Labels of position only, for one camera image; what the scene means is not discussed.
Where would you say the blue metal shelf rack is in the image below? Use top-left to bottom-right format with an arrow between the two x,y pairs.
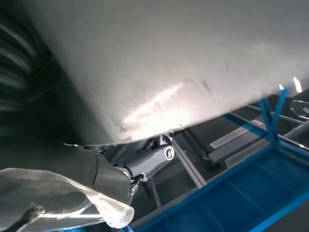
121,86 -> 309,232

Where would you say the clear plastic film wrap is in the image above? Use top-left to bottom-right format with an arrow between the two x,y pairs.
0,168 -> 135,232

